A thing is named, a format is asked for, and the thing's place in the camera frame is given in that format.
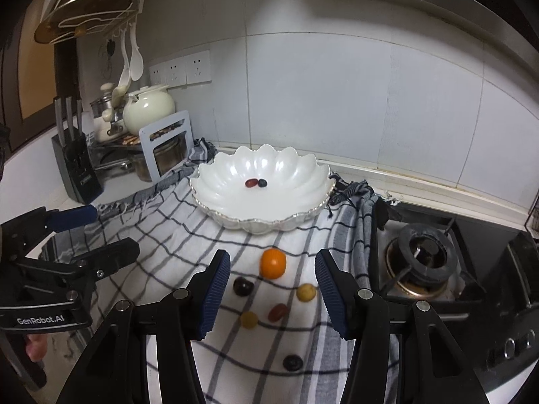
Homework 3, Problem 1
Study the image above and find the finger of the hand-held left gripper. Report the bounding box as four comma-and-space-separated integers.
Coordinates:
0, 204, 99, 262
71, 237, 141, 281

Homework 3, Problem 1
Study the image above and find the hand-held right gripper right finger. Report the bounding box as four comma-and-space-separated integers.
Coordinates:
314, 249, 489, 404

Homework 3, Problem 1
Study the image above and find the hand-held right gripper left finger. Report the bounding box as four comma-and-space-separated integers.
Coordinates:
57, 249, 231, 404

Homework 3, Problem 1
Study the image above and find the white scalloped bowl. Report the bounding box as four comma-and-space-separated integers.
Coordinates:
189, 144, 336, 233

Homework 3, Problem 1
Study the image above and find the person's left hand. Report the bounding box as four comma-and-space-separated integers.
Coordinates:
24, 332, 48, 363

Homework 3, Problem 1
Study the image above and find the black knife block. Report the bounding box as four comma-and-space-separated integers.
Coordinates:
51, 128, 104, 204

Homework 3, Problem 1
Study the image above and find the checkered grey white cloth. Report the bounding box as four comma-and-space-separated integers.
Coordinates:
40, 137, 401, 404

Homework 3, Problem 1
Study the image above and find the small orange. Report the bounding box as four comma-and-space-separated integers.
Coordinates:
259, 248, 287, 279

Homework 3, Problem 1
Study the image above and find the small cream pot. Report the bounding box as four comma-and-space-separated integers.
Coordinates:
93, 109, 128, 143

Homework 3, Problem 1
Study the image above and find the white shelf rack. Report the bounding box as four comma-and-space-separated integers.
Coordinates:
138, 110, 195, 180

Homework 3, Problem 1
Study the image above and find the glass jar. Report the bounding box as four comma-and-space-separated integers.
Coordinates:
153, 137, 189, 174

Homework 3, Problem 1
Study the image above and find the steel pot with lid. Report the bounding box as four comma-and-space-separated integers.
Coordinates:
89, 83, 124, 119

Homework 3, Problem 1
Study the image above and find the cream ceramic pot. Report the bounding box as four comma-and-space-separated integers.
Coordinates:
122, 85, 176, 136

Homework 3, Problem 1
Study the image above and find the brown wooden cabinet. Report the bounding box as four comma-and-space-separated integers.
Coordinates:
0, 0, 83, 154

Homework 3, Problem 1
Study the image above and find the black gas stove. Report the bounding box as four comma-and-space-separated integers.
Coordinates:
368, 198, 539, 404

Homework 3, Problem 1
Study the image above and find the round wooden cutting board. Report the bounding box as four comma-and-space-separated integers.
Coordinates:
34, 0, 140, 45

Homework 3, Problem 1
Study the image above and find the white wire wall rack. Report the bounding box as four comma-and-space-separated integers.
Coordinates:
40, 0, 149, 43

